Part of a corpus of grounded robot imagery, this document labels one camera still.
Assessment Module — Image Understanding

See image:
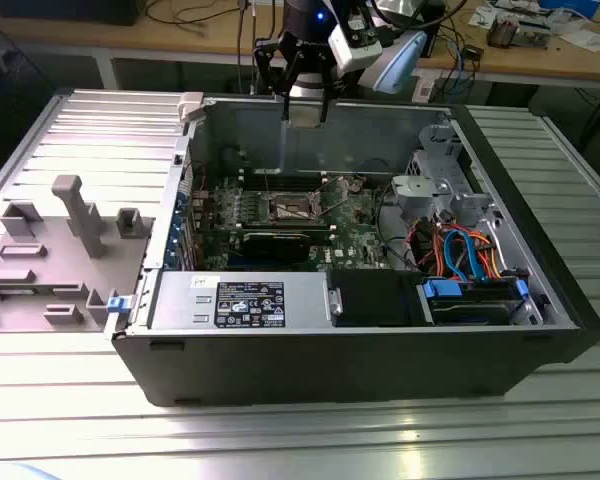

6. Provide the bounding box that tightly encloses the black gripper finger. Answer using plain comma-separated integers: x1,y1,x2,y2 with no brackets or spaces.
252,38,307,122
303,41,345,125

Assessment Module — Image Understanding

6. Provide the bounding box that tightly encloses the CPU socket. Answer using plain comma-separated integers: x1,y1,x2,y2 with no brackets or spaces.
262,191,327,225

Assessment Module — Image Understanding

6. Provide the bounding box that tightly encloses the black plastic bay cover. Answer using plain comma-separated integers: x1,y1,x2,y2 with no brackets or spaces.
329,269,426,329

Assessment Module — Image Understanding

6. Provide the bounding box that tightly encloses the pale grey plastic block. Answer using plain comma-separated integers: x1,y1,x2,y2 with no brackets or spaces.
177,92,206,122

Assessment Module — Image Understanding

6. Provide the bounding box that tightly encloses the white paper tag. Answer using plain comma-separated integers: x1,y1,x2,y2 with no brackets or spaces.
412,74,435,104

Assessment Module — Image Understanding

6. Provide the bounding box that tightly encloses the grey metal drive cage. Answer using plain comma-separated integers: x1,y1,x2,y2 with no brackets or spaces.
390,122,499,224

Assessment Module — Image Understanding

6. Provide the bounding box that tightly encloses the green motherboard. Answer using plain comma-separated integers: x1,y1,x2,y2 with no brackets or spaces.
187,169,409,274

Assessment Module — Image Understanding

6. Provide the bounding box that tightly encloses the black upright box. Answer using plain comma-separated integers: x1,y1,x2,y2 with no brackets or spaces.
422,0,447,59

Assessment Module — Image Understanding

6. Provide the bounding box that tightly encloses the white paper sheet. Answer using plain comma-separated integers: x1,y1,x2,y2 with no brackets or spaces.
469,4,501,29
559,28,600,51

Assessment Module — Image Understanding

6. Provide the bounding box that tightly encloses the small brown electronic part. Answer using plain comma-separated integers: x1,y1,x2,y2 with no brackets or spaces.
487,13,520,50

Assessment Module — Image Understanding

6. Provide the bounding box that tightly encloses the silver power supply unit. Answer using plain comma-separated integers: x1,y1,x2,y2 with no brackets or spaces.
147,271,334,331

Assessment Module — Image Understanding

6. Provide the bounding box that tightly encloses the grey electronic module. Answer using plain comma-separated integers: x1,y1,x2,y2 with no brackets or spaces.
517,18,552,50

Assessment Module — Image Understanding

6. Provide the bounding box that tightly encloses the large black box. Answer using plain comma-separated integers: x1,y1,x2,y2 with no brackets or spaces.
0,0,142,27

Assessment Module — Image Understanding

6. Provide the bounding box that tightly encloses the wooden workbench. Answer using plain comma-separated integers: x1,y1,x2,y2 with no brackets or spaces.
0,0,600,92

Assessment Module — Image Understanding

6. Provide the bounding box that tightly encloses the hard disk in blue carrier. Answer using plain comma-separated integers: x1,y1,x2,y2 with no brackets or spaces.
417,277,531,327

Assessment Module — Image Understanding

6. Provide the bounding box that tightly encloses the black open PC case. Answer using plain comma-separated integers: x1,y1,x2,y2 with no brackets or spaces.
110,92,600,409

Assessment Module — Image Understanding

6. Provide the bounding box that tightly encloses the blue flat box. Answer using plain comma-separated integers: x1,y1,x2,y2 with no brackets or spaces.
538,0,600,16

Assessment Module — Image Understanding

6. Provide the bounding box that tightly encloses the grey plastic parts rack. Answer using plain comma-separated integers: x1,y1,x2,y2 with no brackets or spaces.
0,174,155,335

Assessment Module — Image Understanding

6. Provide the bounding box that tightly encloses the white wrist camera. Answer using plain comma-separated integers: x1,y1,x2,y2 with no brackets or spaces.
328,14,384,72

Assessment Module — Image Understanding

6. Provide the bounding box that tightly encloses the blue data wire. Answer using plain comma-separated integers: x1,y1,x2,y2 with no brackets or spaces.
442,230,470,279
461,227,486,282

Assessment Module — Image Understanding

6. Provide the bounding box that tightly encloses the orange wire bundle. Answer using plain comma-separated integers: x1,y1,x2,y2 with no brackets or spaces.
467,227,505,279

